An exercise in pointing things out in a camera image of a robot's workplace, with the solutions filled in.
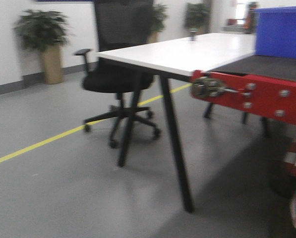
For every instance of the dark conveyor belt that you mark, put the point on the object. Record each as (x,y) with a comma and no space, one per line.
(275,67)

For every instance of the blue bin on conveyor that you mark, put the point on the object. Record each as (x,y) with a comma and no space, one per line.
(276,32)

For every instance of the metal roller adjuster knob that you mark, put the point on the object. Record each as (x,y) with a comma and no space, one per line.
(205,87)

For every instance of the white table black legs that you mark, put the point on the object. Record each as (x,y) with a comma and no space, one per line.
(177,59)

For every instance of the black office chair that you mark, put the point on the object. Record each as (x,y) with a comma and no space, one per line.
(120,24)

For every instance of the small dark object on table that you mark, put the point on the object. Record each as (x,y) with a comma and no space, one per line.
(192,34)

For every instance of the middle potted plant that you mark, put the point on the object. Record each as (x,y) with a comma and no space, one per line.
(159,16)

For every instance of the potted plant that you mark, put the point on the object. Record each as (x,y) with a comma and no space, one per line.
(196,16)
(159,16)
(44,32)

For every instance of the right potted plant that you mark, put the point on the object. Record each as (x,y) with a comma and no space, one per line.
(196,16)

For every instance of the left potted plant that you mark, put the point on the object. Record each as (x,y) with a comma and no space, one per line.
(44,32)

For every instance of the red conveyor frame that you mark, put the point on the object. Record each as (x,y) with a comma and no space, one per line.
(260,95)

